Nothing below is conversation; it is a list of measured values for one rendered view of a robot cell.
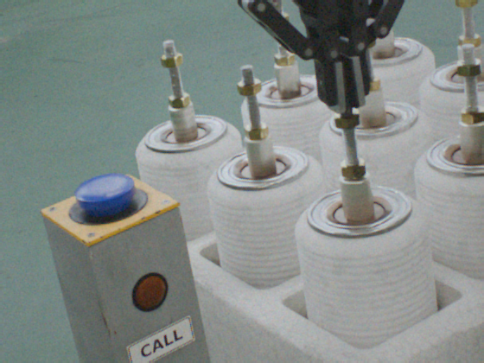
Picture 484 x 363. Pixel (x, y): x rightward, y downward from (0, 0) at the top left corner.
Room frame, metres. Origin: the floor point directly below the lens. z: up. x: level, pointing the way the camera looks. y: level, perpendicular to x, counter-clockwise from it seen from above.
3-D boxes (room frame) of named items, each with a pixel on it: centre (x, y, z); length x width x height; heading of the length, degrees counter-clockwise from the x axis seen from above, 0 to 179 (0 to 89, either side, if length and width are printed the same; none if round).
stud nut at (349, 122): (0.71, -0.10, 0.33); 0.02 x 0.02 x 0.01; 51
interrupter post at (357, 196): (0.71, -0.10, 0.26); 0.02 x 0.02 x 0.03
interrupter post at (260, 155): (0.81, -0.05, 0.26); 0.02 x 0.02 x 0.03
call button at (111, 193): (0.66, 0.07, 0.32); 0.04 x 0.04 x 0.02
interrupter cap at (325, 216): (0.71, -0.10, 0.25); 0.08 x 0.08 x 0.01
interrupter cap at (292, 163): (0.81, -0.05, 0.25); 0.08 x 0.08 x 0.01
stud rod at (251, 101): (0.81, -0.05, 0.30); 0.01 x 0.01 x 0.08; 74
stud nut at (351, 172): (0.71, -0.10, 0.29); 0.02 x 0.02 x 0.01; 51
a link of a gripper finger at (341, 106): (0.70, -0.10, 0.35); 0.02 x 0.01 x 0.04; 17
